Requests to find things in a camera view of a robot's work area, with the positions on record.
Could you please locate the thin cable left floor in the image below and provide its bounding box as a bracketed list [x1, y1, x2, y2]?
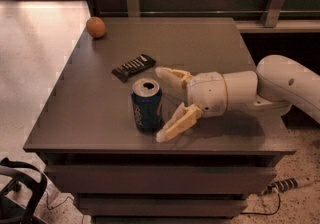
[44, 190, 75, 211]

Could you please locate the right metal bracket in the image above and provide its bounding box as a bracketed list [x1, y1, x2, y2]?
[260, 0, 285, 28]

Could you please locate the grey drawer cabinet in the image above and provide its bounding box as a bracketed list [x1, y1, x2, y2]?
[24, 18, 294, 224]

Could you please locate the power strip on floor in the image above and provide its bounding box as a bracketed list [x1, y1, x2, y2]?
[261, 176, 314, 195]

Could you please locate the orange fruit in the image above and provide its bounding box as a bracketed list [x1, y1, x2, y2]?
[86, 17, 106, 39]

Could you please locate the blue pepsi can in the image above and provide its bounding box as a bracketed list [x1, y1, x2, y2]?
[131, 78, 162, 134]

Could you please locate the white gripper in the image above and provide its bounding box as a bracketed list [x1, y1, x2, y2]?
[155, 67, 227, 143]

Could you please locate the black cable on floor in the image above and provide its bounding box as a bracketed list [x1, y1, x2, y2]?
[240, 191, 282, 217]

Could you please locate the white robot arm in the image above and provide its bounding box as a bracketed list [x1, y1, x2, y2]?
[156, 55, 320, 143]

